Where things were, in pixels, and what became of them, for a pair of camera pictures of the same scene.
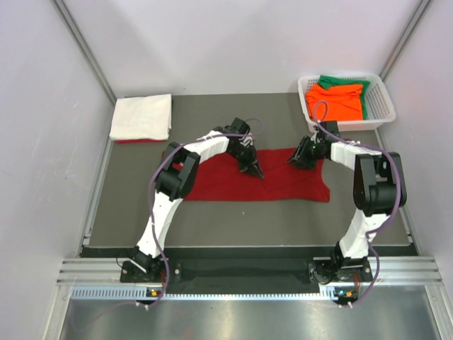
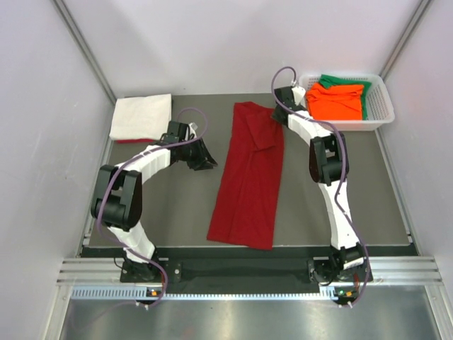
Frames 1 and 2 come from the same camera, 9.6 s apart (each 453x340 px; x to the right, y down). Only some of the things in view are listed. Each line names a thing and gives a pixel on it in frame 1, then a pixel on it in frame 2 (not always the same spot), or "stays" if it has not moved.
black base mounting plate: x=196 y=269 stays
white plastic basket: x=379 y=108 stays
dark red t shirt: x=219 y=179 to x=246 y=203
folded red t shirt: x=138 y=141 stays
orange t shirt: x=343 y=102 stays
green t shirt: x=325 y=81 stays
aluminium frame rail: x=106 y=271 stays
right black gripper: x=300 y=158 to x=274 y=114
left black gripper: x=250 y=165 to x=203 y=161
